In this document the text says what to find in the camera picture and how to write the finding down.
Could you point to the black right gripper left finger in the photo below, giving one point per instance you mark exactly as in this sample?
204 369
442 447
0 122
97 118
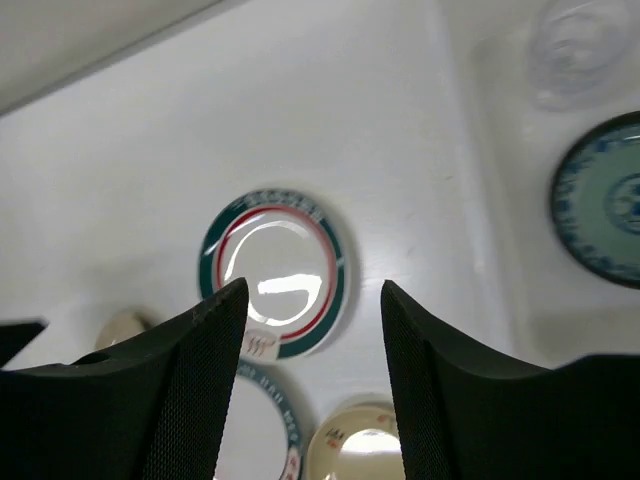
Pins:
151 407

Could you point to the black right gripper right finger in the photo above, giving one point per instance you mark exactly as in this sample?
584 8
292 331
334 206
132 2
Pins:
467 411

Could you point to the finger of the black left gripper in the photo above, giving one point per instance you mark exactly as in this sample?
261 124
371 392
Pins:
14 337

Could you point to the beige plate with black patch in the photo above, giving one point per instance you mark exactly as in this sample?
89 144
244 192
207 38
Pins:
124 325

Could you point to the beige plate with calligraphy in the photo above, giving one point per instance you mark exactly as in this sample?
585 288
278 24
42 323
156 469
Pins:
358 442

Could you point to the white plate teal lettered rim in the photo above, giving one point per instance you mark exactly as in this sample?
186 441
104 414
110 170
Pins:
262 438

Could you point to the white plate green red rim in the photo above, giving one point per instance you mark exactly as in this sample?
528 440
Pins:
292 257

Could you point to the blue floral small plate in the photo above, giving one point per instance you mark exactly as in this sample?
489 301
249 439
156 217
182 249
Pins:
594 200

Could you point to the clear plastic cup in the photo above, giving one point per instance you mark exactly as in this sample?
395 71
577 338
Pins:
575 48

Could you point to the translucent plastic bin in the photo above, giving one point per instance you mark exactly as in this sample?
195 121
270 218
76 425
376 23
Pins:
543 306

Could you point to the aluminium table edge rail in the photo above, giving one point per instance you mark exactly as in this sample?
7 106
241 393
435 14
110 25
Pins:
52 52

